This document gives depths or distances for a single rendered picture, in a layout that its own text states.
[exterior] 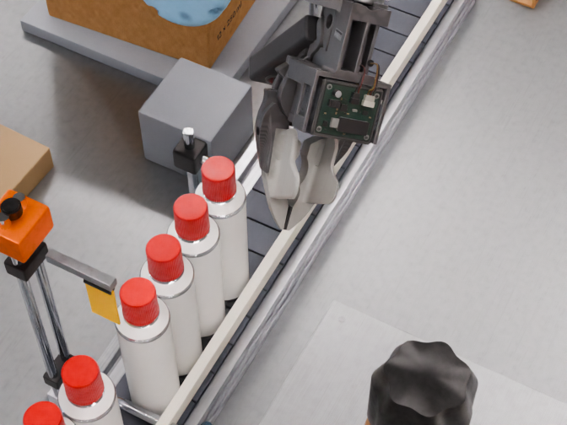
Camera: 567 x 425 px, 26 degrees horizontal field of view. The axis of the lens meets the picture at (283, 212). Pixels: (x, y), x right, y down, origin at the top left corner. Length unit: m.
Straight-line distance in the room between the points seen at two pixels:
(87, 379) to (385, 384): 0.26
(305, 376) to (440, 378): 0.35
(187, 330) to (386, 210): 0.36
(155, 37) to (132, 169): 0.18
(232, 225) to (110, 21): 0.48
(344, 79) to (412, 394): 0.26
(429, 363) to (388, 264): 0.48
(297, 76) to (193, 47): 0.55
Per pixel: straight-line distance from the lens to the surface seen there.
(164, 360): 1.18
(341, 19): 1.02
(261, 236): 1.39
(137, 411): 1.25
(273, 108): 1.06
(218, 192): 1.19
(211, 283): 1.23
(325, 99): 1.01
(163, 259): 1.13
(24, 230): 1.03
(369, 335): 1.32
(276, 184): 1.07
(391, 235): 1.45
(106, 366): 1.22
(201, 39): 1.55
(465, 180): 1.51
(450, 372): 0.96
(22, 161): 1.50
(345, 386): 1.29
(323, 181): 1.07
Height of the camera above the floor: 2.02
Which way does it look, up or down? 54 degrees down
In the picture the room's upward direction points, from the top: straight up
